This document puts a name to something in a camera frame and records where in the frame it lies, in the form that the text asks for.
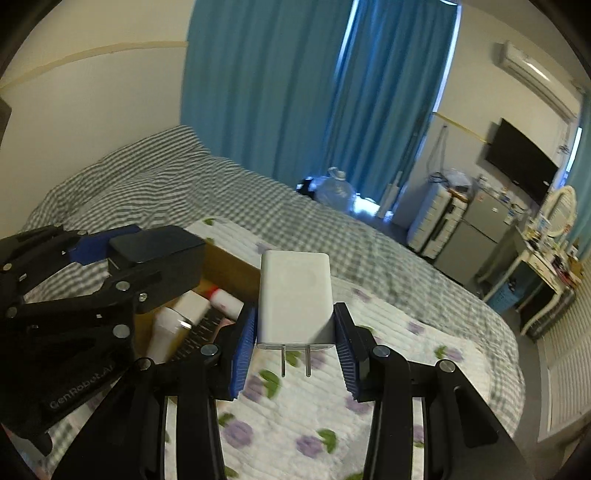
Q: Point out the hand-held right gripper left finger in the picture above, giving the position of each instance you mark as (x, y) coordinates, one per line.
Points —
(242, 350)

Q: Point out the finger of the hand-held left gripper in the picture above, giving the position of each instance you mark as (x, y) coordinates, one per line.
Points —
(92, 247)
(115, 290)

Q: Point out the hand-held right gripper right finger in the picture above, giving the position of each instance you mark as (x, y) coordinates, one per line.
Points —
(346, 355)

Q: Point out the black remote control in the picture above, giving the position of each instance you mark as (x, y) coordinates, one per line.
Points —
(205, 330)

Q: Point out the white bottle with red cap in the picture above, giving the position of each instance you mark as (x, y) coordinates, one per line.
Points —
(228, 304)

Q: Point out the black rectangular box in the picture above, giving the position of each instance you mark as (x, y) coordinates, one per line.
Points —
(161, 249)

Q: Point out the white cylindrical bottle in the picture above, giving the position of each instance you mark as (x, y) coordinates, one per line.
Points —
(164, 332)

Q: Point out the white small box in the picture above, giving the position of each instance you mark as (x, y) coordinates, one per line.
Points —
(191, 304)

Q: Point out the white power adapter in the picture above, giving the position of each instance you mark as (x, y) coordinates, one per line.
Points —
(295, 295)

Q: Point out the brown cardboard box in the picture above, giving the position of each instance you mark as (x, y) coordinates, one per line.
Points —
(226, 272)

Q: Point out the floral quilted blanket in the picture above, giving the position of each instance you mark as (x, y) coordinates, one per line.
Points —
(300, 415)

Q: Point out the white suitcase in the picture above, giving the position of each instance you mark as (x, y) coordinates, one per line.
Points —
(436, 221)

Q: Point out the large water jug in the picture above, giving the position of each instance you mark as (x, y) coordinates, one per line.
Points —
(337, 191)

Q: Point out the white mop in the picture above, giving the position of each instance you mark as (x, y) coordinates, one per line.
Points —
(390, 196)

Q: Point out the blue bin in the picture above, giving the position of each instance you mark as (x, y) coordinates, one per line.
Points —
(508, 297)

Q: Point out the dark small object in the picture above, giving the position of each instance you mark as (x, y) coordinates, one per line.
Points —
(305, 187)

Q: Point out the silver small fridge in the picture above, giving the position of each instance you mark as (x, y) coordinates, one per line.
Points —
(485, 230)

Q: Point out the dark upholstered stool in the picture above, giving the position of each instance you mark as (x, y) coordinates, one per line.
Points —
(549, 318)

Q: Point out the clear plastic bag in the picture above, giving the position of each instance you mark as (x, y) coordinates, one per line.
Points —
(457, 179)

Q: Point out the white dressing table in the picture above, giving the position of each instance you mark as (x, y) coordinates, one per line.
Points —
(540, 267)

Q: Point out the white louvered wardrobe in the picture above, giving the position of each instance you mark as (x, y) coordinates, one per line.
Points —
(570, 369)

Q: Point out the teal window curtain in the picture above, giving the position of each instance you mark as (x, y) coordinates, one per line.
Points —
(397, 101)
(581, 184)
(258, 92)

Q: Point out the white oval mirror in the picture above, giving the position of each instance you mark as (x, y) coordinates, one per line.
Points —
(558, 212)

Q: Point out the white air conditioner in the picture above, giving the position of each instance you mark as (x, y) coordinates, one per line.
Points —
(535, 74)

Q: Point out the black wall television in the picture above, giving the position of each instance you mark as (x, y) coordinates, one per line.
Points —
(521, 161)

